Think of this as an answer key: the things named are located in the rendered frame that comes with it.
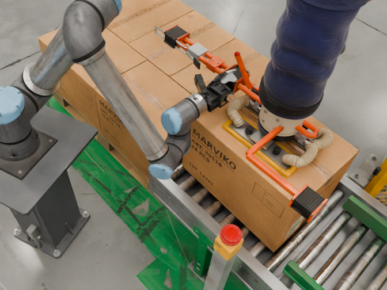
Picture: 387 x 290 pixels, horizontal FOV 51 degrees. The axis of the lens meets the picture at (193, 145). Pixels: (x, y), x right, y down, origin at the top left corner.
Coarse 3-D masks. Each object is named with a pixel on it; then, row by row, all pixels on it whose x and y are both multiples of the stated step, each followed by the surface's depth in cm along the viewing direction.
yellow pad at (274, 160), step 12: (228, 120) 164; (228, 132) 162; (240, 132) 160; (252, 132) 160; (252, 144) 157; (276, 144) 157; (264, 156) 154; (276, 156) 154; (276, 168) 151; (288, 168) 151
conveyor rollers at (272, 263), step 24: (336, 192) 197; (288, 240) 180; (360, 240) 184; (384, 240) 182; (264, 264) 172; (336, 264) 174; (360, 264) 174; (384, 264) 176; (288, 288) 167; (336, 288) 168
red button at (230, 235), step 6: (222, 228) 127; (228, 228) 126; (234, 228) 126; (222, 234) 125; (228, 234) 125; (234, 234) 125; (240, 234) 125; (222, 240) 124; (228, 240) 124; (234, 240) 124; (240, 240) 125
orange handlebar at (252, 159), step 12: (204, 60) 168; (216, 60) 168; (240, 84) 160; (252, 84) 161; (252, 96) 157; (276, 132) 146; (300, 132) 149; (264, 144) 143; (252, 156) 138; (264, 168) 136; (276, 180) 133; (288, 192) 132
